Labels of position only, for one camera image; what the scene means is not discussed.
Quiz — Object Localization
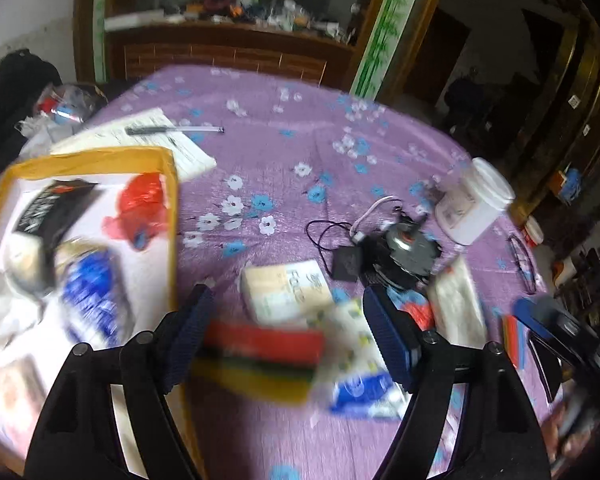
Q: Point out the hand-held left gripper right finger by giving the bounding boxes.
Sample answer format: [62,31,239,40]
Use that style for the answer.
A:
[361,286,554,480]

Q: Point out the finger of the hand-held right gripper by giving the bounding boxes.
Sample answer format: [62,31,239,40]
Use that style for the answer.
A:
[511,294,582,347]

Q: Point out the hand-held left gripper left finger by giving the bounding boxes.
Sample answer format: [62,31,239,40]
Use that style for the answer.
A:
[25,284,216,480]

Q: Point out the lemon print tissue pack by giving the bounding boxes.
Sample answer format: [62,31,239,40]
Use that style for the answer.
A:
[320,299,383,388]

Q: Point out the blue floral tissue pack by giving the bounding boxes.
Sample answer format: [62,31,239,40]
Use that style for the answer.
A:
[329,369,407,419]

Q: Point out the bag of coloured foam sheets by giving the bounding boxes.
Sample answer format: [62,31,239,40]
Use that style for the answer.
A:
[190,319,327,407]

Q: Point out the white plastic package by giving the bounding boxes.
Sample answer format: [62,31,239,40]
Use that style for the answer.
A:
[426,256,489,347]

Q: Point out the beige tissue pack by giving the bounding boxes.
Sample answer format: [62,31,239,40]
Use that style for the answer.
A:
[239,259,337,327]

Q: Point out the blue white gold plastic bag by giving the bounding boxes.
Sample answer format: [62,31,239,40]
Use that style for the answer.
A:
[54,239,134,347]

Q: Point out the yellow-taped cardboard box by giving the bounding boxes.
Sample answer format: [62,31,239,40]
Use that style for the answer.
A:
[0,146,201,480]

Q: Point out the red plastic bag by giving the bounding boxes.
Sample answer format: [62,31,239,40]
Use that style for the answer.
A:
[101,171,169,252]

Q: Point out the pink rose tissue pack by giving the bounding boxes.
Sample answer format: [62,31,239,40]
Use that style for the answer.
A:
[0,354,49,442]

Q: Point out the black tissue packet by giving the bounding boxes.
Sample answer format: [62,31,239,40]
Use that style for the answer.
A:
[7,179,99,292]

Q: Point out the person's right hand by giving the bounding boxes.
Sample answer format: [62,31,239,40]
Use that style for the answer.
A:
[554,400,600,467]

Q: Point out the bundle of coloured strips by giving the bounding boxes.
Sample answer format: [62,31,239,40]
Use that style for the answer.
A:
[501,311,532,369]

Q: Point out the eyeglasses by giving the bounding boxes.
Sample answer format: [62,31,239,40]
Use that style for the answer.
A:
[506,234,539,294]

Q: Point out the white bucket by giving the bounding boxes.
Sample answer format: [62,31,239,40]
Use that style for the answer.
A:
[521,216,547,249]

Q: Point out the black adapter box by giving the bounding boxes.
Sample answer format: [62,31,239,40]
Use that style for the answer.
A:
[329,246,364,282]

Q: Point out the black cylindrical motor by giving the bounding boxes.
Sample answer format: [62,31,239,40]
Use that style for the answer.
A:
[361,209,439,292]

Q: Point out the orange and blue box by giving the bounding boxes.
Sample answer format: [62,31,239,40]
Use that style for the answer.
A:
[554,164,582,202]

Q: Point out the white plastic jar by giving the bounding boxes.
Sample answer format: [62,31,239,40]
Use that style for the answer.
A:
[434,156,517,247]

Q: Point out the purple floral tablecloth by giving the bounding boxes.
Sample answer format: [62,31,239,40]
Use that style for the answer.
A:
[17,62,568,480]

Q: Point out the white paper sheets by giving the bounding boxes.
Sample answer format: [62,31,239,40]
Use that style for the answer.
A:
[49,106,219,182]

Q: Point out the clear plastic bag of items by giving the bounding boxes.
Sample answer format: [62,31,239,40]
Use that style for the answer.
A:
[16,81,107,137]

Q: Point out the wooden display cabinet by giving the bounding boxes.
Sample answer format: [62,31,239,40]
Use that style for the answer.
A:
[74,0,453,103]

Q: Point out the black cable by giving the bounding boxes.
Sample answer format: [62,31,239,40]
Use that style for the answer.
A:
[304,219,354,272]

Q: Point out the white cable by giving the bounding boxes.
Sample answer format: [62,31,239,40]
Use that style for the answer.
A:
[351,194,404,242]

